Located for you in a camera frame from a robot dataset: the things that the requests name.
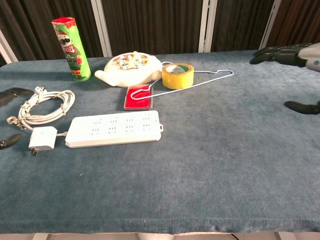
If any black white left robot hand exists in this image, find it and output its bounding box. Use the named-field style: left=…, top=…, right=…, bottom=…
left=0, top=87, right=35, bottom=150

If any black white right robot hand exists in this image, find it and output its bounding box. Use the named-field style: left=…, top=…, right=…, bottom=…
left=249, top=41, right=320, bottom=115

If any white power adapter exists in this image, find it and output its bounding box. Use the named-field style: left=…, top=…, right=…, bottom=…
left=28, top=126, right=58, bottom=157

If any white power strip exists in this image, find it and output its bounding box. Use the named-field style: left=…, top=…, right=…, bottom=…
left=64, top=110, right=164, bottom=149

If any dark slatted partition panel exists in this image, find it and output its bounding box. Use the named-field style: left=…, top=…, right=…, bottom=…
left=101, top=0, right=210, bottom=57
left=266, top=0, right=320, bottom=47
left=0, top=0, right=105, bottom=66
left=211, top=0, right=276, bottom=53

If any green red chips can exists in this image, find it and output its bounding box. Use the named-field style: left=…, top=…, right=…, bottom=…
left=51, top=16, right=92, bottom=82

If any yellow tape roll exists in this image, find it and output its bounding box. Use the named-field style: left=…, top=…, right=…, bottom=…
left=161, top=63, right=195, bottom=90

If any cream fishing game toy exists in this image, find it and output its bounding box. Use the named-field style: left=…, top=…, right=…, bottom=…
left=94, top=50, right=166, bottom=88

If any red ink pad box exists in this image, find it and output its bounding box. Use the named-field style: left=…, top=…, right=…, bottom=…
left=123, top=84, right=155, bottom=111

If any blue felt table cloth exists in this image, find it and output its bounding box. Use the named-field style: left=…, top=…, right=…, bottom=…
left=0, top=49, right=320, bottom=235

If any white partition frame post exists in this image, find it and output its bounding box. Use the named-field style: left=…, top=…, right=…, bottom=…
left=198, top=0, right=219, bottom=53
left=90, top=0, right=113, bottom=58
left=258, top=0, right=283, bottom=51
left=0, top=29, right=19, bottom=65

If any white cable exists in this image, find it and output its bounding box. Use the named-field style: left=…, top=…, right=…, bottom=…
left=6, top=85, right=76, bottom=138

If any light blue wire hanger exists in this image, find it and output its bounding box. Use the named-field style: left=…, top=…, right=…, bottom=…
left=130, top=61, right=235, bottom=100

